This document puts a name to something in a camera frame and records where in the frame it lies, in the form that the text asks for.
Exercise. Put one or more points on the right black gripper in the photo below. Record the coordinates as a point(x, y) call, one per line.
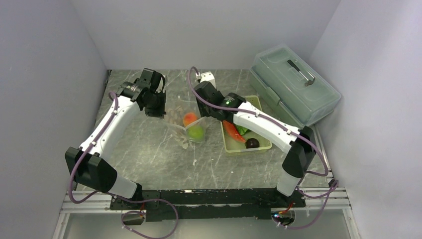
point(203, 112)

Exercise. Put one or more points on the green toy apple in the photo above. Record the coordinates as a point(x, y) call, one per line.
point(196, 133)

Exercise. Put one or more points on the dark purple mangosteen toy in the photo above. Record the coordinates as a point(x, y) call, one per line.
point(252, 143)

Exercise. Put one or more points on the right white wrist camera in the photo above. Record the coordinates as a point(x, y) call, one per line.
point(206, 77)

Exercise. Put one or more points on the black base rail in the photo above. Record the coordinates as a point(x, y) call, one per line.
point(258, 203)

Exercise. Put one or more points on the orange peach toy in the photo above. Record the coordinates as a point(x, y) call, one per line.
point(189, 118)

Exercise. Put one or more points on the green cabbage toy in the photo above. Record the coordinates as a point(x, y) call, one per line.
point(241, 130)

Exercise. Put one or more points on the red watermelon slice toy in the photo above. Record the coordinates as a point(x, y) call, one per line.
point(233, 132)

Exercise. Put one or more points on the clear lidded storage box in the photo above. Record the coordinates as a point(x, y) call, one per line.
point(282, 87)

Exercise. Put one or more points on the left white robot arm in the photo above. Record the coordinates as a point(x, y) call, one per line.
point(88, 164)

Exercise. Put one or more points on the clear dotted zip bag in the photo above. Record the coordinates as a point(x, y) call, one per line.
point(174, 121)

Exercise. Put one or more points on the pale green plastic basket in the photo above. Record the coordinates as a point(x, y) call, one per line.
point(233, 147)

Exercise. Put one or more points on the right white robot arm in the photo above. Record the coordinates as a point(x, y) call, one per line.
point(296, 143)

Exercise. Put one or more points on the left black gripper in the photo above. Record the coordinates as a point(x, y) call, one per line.
point(160, 112)

